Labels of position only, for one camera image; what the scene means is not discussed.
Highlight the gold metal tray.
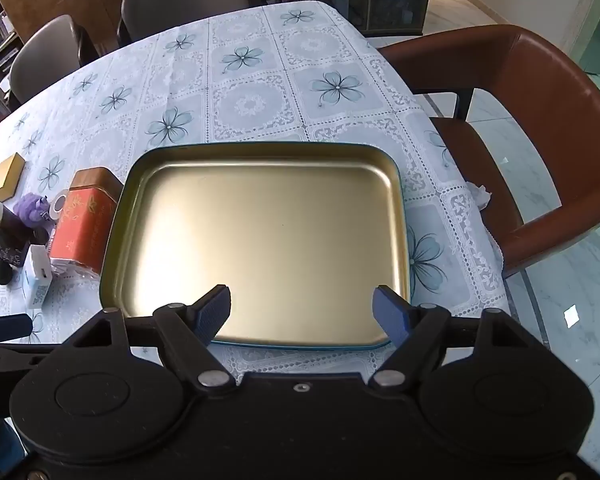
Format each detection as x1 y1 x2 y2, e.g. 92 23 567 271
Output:
99 141 412 350

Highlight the brown leather armchair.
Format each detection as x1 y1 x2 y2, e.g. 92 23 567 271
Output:
376 23 600 279

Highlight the gold cardboard box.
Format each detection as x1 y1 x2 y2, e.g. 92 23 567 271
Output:
0 152 27 200

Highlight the tape roll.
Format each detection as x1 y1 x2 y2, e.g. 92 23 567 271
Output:
47 188 72 222

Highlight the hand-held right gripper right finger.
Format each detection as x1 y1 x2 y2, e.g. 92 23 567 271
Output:
367 285 544 392

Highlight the orange tea tin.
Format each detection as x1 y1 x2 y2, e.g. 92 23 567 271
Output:
47 166 124 281

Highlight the floral lace tablecloth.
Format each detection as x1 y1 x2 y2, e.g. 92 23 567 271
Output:
0 1 512 392

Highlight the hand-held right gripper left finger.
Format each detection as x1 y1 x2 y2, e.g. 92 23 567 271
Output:
60 284 238 392

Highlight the crumpled white tissue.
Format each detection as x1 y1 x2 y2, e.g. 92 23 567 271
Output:
467 182 494 209

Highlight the white charger box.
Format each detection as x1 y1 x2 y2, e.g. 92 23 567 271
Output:
22 244 64 309

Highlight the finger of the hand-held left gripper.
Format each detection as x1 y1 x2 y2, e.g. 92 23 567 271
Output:
0 342 63 418
0 314 34 343

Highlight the black lidded jar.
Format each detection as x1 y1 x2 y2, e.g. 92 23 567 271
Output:
0 197 34 267

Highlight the purple plush toy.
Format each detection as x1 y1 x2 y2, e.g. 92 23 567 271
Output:
12 192 51 228

